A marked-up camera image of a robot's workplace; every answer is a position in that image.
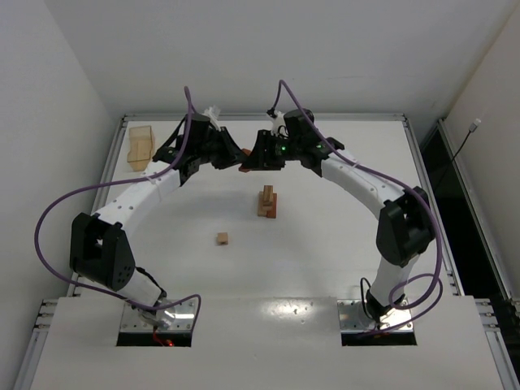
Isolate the grooved light wood block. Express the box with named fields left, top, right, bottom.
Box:
left=262, top=185, right=274, bottom=207

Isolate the long light wood block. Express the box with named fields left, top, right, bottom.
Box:
left=257, top=193, right=267, bottom=217

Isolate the metal base plate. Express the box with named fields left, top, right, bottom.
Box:
left=119, top=300, right=197, bottom=334
left=337, top=299, right=414, bottom=334

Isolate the dark brown L block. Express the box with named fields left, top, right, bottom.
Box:
left=238, top=148, right=251, bottom=173

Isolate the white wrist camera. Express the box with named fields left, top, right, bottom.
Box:
left=203, top=105, right=222, bottom=132
left=266, top=108, right=286, bottom=136

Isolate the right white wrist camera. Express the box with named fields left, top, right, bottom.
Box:
left=266, top=108, right=286, bottom=136

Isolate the long reddish wood block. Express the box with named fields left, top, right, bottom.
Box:
left=266, top=193, right=277, bottom=219

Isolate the pale wooden cube block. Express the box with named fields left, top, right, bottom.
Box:
left=216, top=232, right=228, bottom=245

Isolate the purple cable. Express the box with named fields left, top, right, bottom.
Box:
left=275, top=79, right=444, bottom=337
left=34, top=85, right=202, bottom=322

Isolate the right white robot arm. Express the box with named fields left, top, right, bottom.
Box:
left=240, top=109, right=433, bottom=322

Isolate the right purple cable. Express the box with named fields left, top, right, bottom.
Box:
left=275, top=79, right=444, bottom=337

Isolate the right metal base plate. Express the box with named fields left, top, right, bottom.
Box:
left=337, top=299, right=414, bottom=334

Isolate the transparent orange plastic box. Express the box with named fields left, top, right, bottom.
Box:
left=127, top=125, right=155, bottom=172

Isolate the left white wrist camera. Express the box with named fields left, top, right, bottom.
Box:
left=203, top=105, right=222, bottom=132

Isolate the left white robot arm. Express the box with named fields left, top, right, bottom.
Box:
left=70, top=106, right=245, bottom=312

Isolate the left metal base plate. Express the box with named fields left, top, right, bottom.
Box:
left=119, top=300, right=197, bottom=334

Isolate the black wall cable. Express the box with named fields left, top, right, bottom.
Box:
left=424, top=118, right=483, bottom=198

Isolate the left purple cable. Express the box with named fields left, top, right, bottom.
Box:
left=34, top=85, right=202, bottom=322

